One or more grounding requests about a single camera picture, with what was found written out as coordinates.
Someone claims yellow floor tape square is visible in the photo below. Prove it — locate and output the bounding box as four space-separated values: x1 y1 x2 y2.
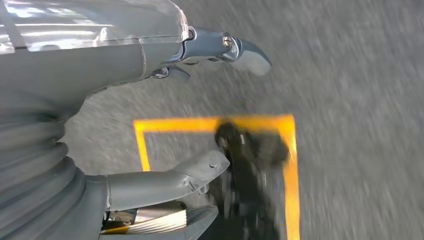
133 114 302 240

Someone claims robot's ribbed left arm sleeve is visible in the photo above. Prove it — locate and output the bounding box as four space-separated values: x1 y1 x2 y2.
0 96 88 240

